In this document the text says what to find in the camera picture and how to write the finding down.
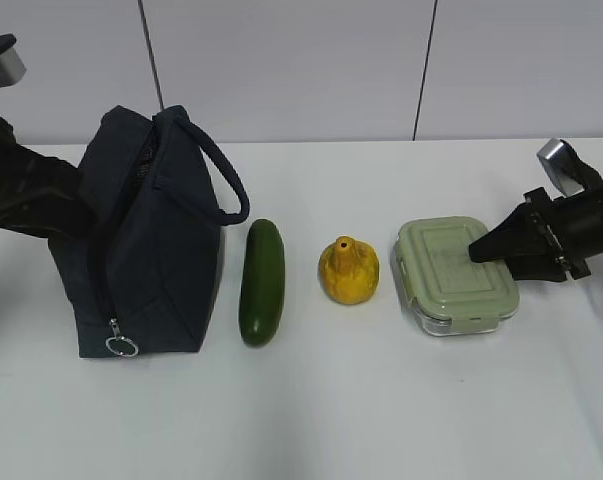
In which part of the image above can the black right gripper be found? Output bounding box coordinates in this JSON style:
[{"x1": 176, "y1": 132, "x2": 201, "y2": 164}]
[{"x1": 468, "y1": 188, "x2": 603, "y2": 281}]

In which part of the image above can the silver zipper pull ring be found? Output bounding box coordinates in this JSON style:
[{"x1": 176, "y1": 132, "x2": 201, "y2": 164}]
[{"x1": 104, "y1": 318, "x2": 139, "y2": 359}]

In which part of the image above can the yellow pear-shaped fruit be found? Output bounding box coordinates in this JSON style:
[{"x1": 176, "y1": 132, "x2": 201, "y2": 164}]
[{"x1": 318, "y1": 236, "x2": 380, "y2": 305}]

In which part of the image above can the green cucumber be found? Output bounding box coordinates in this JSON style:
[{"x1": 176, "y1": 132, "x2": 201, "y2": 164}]
[{"x1": 238, "y1": 219, "x2": 286, "y2": 347}]

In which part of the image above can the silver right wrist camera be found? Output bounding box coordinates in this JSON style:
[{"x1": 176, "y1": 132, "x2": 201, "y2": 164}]
[{"x1": 537, "y1": 138, "x2": 603, "y2": 197}]

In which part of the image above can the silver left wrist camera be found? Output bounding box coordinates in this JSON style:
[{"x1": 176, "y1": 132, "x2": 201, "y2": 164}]
[{"x1": 0, "y1": 33, "x2": 27, "y2": 88}]

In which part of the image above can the dark blue lunch bag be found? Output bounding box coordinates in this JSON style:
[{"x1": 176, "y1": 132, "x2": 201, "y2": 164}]
[{"x1": 48, "y1": 105, "x2": 250, "y2": 359}]

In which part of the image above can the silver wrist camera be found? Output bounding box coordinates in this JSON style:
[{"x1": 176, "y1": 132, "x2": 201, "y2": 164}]
[
  {"x1": 0, "y1": 33, "x2": 27, "y2": 88},
  {"x1": 537, "y1": 138, "x2": 603, "y2": 197}
]

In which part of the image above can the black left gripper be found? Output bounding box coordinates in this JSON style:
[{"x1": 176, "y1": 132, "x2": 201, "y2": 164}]
[{"x1": 0, "y1": 116, "x2": 94, "y2": 239}]

